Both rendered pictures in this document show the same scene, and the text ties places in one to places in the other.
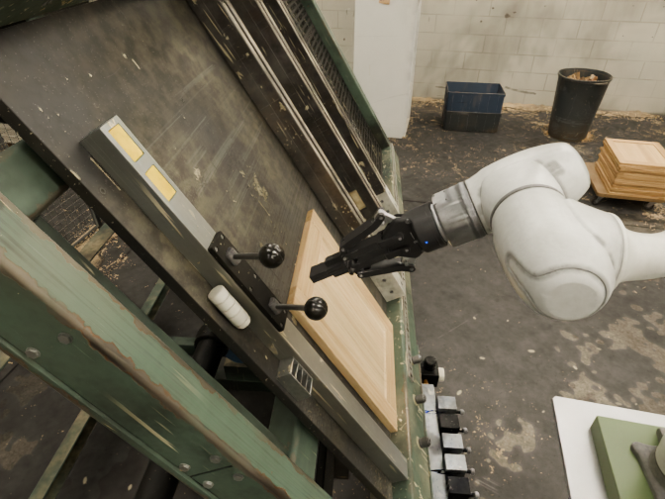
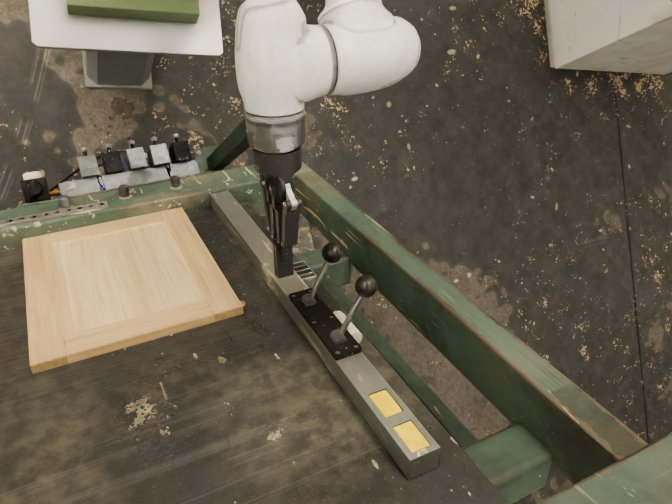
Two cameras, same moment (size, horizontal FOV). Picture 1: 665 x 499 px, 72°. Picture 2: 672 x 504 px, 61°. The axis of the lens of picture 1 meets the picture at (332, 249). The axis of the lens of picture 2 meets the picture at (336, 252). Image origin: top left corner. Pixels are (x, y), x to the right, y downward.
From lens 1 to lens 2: 102 cm
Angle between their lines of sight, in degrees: 77
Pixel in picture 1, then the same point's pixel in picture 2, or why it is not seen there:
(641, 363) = not seen: outside the picture
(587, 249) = (409, 33)
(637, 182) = not seen: outside the picture
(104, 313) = (498, 337)
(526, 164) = (304, 53)
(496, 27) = not seen: outside the picture
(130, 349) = (486, 320)
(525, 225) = (384, 69)
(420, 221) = (298, 162)
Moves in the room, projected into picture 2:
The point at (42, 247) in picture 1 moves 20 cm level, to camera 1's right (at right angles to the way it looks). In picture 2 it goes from (531, 371) to (496, 249)
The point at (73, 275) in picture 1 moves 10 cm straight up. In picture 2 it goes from (513, 356) to (559, 364)
